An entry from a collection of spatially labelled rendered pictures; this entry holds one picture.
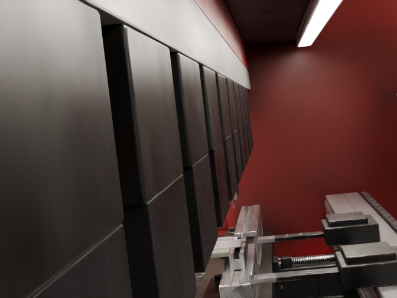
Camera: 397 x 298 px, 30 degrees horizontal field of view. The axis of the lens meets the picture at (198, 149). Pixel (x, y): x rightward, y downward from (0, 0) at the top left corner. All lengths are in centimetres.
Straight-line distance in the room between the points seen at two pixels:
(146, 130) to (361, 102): 211
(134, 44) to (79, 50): 11
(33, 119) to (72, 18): 6
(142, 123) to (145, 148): 1
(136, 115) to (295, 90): 210
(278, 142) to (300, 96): 17
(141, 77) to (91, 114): 11
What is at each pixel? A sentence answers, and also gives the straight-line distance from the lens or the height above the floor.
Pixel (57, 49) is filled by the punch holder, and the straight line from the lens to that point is 23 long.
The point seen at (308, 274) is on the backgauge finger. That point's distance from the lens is 126.
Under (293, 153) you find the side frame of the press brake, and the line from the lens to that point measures 245.
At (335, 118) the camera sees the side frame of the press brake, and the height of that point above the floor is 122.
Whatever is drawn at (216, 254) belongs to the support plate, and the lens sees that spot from 154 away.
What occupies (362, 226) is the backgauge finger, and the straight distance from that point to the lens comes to 157.
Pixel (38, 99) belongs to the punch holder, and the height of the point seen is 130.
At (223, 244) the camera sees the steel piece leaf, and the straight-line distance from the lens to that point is 161.
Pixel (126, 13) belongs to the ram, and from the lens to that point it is 36.
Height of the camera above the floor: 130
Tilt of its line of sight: 3 degrees down
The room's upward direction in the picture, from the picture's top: 7 degrees counter-clockwise
